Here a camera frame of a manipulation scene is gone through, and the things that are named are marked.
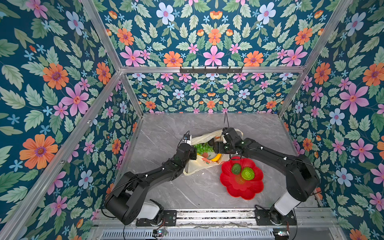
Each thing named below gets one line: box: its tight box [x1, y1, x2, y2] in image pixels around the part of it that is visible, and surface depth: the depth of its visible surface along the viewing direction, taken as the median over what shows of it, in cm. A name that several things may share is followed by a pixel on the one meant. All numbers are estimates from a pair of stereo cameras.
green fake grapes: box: [193, 142, 215, 154], surface depth 98 cm
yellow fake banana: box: [211, 153, 222, 162], surface depth 94 cm
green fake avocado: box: [232, 163, 241, 175], surface depth 88 cm
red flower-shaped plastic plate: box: [220, 156, 264, 200], surface depth 86 cm
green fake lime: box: [241, 167, 255, 181], surface depth 85 cm
